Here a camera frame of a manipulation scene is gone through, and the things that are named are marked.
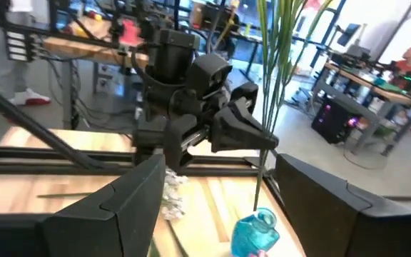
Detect black drawer unit white labels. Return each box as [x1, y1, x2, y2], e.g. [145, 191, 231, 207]
[4, 29, 32, 62]

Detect white artificial flower bunch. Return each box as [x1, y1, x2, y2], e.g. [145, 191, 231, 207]
[160, 166, 189, 221]

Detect teal glass vase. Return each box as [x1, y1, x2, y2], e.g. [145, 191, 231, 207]
[230, 206, 281, 257]

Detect black computer tower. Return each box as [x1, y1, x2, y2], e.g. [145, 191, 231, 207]
[310, 96, 362, 144]

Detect tilted dark blue monitor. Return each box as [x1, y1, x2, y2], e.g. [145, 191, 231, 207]
[336, 22, 362, 47]

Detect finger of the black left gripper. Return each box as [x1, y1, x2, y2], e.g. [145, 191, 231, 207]
[210, 81, 280, 153]
[164, 114, 199, 173]

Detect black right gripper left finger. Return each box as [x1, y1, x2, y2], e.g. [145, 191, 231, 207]
[0, 153, 166, 257]

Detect wooden desk grey legs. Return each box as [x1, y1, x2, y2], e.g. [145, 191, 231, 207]
[312, 61, 411, 158]

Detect red plastic object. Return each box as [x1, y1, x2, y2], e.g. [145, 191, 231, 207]
[119, 19, 144, 47]

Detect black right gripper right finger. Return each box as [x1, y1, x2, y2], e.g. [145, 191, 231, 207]
[275, 153, 411, 257]

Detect wooden workbench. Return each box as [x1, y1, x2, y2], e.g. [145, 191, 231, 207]
[43, 16, 149, 69]

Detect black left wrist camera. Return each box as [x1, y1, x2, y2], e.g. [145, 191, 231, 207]
[186, 52, 233, 100]

